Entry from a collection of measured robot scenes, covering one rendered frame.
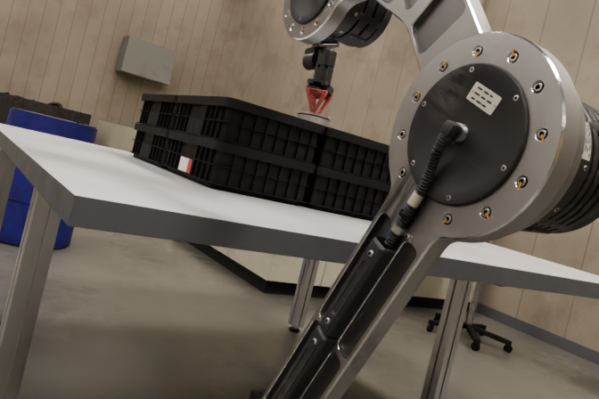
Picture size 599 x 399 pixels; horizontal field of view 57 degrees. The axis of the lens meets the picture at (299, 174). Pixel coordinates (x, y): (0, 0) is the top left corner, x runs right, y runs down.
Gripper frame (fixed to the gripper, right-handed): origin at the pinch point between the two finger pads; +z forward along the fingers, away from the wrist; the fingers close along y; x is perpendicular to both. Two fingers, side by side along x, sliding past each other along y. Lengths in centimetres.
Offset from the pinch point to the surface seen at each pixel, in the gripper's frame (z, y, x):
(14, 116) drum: 16, -93, -195
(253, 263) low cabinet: 74, -177, -66
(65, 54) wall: -105, -523, -531
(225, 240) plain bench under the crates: 35, 88, 15
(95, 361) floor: 96, -6, -58
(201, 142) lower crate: 18.4, 33.2, -19.0
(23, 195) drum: 59, -96, -180
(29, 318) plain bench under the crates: 66, 59, -38
